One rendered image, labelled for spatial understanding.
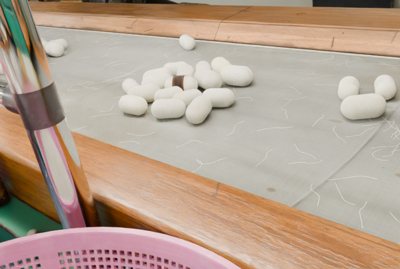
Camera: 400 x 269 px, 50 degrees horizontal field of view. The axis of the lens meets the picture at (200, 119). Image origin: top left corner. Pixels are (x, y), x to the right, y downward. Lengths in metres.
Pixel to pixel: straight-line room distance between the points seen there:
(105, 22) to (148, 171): 0.57
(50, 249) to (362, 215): 0.19
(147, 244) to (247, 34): 0.43
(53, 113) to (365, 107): 0.25
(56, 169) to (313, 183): 0.17
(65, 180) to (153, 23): 0.52
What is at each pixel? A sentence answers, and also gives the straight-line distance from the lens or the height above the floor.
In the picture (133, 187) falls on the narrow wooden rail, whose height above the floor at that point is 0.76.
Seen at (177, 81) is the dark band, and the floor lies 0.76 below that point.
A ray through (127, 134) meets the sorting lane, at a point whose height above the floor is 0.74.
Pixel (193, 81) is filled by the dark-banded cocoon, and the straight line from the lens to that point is 0.47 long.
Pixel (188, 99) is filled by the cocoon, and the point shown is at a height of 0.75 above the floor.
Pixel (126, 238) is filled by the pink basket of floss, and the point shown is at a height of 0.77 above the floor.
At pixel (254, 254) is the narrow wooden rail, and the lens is 0.23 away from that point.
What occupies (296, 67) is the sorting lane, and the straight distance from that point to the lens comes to 0.51.
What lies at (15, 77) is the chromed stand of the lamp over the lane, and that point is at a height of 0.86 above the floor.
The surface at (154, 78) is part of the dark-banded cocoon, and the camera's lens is 0.49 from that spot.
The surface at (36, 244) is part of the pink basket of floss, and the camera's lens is 0.27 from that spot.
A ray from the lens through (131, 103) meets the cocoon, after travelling 0.44.
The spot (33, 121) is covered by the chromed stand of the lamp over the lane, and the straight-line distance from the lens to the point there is 0.25.
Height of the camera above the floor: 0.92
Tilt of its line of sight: 26 degrees down
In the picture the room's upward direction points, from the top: 10 degrees counter-clockwise
